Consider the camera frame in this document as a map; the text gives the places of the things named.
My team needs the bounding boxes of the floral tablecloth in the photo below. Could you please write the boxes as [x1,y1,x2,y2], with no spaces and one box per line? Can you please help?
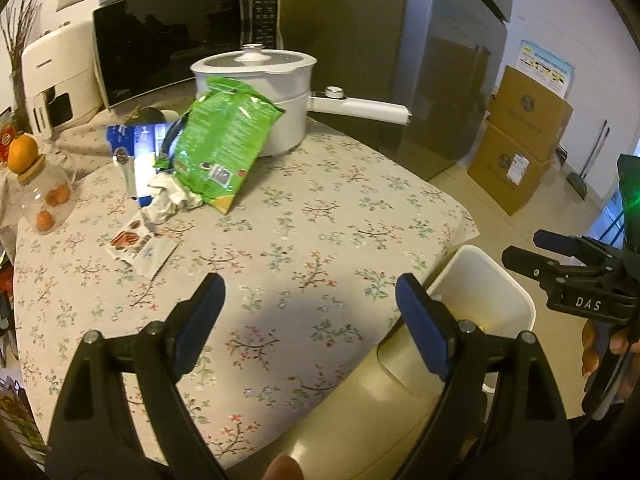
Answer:
[13,122,477,467]

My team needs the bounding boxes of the white trash bin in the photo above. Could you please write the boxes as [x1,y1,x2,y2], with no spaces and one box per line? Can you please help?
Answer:
[378,245,536,392]

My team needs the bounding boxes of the person's right hand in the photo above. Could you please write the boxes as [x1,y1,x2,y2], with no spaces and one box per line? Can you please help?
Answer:
[580,318,640,401]

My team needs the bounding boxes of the small white torn wrapper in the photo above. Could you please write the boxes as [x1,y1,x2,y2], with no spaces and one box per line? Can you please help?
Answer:
[105,212,178,280]

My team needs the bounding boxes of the grey refrigerator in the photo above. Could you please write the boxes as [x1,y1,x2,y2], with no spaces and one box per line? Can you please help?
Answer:
[281,0,513,180]

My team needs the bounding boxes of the lower cardboard box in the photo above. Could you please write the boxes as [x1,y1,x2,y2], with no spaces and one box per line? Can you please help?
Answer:
[468,122,552,216]

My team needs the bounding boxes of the dried branches in vase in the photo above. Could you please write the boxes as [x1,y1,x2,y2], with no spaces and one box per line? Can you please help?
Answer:
[1,0,41,132]

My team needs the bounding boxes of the cardboard box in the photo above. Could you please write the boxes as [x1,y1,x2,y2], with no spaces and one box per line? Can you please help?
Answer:
[488,66,573,160]
[468,122,552,216]

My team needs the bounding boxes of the red label spice jar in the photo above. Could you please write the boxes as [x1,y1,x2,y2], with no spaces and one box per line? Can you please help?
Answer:
[0,106,16,164]

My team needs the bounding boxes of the broom by wall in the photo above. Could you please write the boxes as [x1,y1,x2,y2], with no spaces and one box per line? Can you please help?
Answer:
[566,119,611,200]

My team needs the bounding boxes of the green snack bag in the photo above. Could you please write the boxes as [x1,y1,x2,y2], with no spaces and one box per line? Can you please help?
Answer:
[154,76,285,214]

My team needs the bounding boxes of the white air fryer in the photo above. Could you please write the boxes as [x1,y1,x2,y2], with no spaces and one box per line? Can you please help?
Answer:
[22,21,103,140]

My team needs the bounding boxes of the black microwave oven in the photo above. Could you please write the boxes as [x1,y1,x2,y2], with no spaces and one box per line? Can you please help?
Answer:
[92,0,280,107]

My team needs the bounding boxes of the orange on jar lid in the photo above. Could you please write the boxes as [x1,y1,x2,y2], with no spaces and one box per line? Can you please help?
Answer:
[6,134,39,174]

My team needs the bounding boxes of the dark green squash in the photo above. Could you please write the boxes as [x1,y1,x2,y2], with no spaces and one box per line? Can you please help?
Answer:
[125,106,166,127]

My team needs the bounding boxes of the glass jar with fruit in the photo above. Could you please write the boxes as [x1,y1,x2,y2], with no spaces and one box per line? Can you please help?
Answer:
[17,154,76,235]

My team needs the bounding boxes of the wall poster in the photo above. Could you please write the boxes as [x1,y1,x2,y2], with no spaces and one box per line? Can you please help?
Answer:
[515,40,575,100]

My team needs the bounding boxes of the blue carton box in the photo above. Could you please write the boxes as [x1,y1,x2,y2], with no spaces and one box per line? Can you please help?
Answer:
[106,122,175,207]

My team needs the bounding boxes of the upper cardboard box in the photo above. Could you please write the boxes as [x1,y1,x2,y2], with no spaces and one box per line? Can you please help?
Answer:
[488,66,573,160]

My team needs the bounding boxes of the white electric cooking pot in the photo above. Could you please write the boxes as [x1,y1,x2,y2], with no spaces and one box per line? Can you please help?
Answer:
[191,44,411,157]

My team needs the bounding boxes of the person's left hand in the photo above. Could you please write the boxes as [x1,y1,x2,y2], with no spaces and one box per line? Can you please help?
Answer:
[262,454,304,480]

